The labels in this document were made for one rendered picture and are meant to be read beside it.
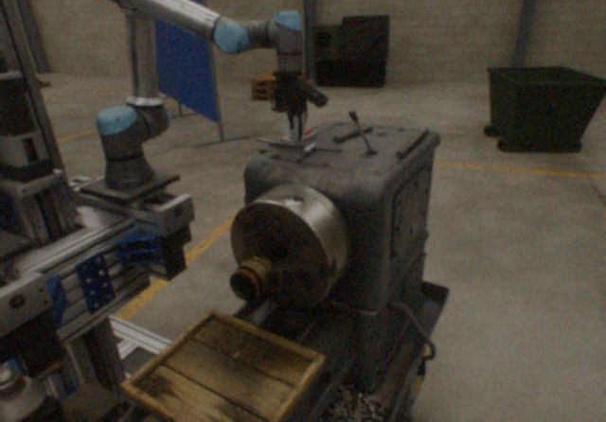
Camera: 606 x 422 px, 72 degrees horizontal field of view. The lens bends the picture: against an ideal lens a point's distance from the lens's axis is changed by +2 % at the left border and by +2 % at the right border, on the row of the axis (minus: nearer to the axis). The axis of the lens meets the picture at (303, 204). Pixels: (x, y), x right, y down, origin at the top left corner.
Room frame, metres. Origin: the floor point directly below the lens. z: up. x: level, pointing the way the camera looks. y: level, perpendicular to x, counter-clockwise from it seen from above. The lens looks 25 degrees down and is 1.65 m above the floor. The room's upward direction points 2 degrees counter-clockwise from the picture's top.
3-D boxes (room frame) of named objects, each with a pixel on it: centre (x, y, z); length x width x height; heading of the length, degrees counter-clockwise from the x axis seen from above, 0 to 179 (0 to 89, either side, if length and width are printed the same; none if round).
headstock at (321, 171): (1.29, -0.15, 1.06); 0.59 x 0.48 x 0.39; 148
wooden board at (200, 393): (0.71, 0.19, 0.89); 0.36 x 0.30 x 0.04; 58
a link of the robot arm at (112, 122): (1.29, 0.56, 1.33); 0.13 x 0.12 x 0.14; 162
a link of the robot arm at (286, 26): (1.25, 0.02, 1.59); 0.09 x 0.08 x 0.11; 72
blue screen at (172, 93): (7.49, 2.14, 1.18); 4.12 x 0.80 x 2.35; 30
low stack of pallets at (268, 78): (9.17, 0.41, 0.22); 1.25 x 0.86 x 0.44; 161
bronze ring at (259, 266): (0.82, 0.12, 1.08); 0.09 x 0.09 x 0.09; 58
